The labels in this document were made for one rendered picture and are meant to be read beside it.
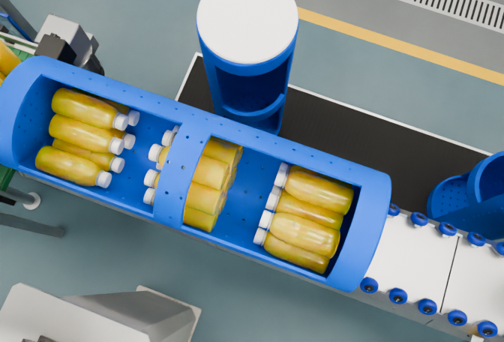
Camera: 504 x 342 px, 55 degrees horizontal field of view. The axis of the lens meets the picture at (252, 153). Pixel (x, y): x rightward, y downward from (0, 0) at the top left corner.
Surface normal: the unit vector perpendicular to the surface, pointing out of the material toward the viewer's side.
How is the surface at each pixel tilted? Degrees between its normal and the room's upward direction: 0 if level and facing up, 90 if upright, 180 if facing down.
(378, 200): 20
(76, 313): 0
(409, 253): 0
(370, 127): 0
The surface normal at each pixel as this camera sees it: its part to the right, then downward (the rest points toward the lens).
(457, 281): 0.00, -0.25
